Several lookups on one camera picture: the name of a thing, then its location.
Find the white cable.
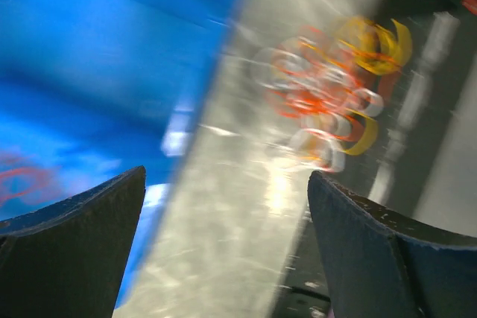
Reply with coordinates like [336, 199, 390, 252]
[249, 34, 385, 174]

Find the blue three-compartment plastic bin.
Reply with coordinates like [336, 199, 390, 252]
[1, 0, 243, 305]

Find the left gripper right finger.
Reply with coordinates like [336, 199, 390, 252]
[307, 171, 476, 318]

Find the yellow cable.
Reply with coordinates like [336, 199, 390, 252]
[271, 16, 414, 159]

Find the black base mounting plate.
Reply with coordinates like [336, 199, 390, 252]
[272, 0, 476, 317]

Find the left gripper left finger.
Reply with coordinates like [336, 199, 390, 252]
[1, 166, 145, 318]

